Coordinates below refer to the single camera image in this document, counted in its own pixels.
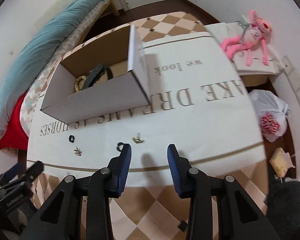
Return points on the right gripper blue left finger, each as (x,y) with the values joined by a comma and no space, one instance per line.
(119,168)

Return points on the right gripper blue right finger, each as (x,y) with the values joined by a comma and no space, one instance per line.
(179,168)

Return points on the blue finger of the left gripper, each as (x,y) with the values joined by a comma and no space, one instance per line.
(11,173)

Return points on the gold earring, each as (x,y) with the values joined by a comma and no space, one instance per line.
(77,151)
(137,139)

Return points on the black fitness band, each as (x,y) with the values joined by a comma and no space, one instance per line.
(96,74)

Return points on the red blanket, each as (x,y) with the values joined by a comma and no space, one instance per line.
(15,137)

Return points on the checkered bed sheet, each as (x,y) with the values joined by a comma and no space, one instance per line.
(29,103)

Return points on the checkered printed table cloth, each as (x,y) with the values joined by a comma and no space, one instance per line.
(199,104)

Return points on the white cardboard box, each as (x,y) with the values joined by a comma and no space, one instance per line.
(121,51)

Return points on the yellow packet on floor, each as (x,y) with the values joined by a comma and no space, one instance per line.
(281,162)

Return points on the white plastic bag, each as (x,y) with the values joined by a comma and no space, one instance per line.
(272,113)

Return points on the light blue quilt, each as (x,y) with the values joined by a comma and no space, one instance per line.
(36,54)

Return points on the pink panther plush toy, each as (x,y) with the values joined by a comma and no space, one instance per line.
(253,33)

